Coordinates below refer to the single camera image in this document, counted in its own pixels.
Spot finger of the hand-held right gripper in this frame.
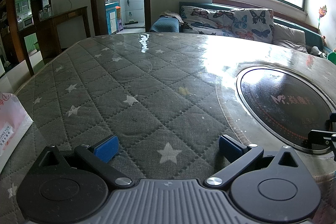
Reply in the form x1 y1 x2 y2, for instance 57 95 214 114
307 111 336 153

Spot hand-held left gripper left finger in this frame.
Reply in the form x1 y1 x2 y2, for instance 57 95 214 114
34 135 133 186

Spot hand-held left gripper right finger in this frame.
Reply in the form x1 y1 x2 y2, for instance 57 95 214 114
204 135 306 189

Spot round black induction cooktop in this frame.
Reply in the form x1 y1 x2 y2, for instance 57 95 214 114
236 67 336 153

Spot grey plush toy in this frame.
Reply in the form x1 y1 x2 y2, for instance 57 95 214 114
310 46 327 58

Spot white pink tissue packet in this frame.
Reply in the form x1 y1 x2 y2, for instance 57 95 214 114
0 91 34 172

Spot teal sofa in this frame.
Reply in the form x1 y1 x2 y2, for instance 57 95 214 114
179 1 336 56

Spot grey pillow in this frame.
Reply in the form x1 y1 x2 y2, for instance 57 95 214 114
273 23 307 52

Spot butterfly print cushion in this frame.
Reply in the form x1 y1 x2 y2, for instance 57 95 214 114
231 9 274 43
181 6 235 37

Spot colourful pinwheel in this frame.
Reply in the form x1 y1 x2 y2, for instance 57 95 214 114
316 5 328 33

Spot blue white cabinet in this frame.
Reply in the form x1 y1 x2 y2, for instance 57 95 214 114
105 2 118 35

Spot stacked plastic stools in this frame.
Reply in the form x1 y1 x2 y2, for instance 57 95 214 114
116 6 124 30

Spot mop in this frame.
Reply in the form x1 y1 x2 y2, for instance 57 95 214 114
125 0 138 25

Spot blue quilted cloth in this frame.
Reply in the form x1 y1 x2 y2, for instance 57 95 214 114
150 17 181 33

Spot beige towel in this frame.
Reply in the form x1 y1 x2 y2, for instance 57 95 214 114
160 11 184 24

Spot microwave oven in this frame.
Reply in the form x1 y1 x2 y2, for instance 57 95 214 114
18 17 34 29

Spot dark wooden shelf unit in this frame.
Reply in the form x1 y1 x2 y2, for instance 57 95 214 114
0 0 53 75

